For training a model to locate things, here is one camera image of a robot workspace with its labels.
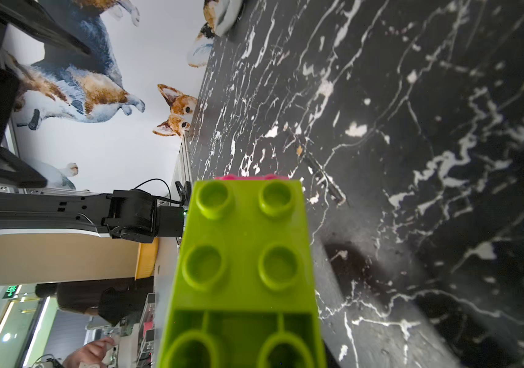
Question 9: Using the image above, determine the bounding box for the pink lego brick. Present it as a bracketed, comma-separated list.
[215, 174, 289, 181]

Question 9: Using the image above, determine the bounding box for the green lego brick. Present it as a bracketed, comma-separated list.
[157, 178, 326, 367]

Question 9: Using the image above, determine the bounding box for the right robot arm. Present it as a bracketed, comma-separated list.
[0, 190, 185, 243]

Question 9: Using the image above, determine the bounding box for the person in background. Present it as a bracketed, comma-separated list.
[34, 275, 155, 368]

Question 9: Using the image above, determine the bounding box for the aluminium frame rail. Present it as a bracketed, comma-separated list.
[171, 135, 195, 206]

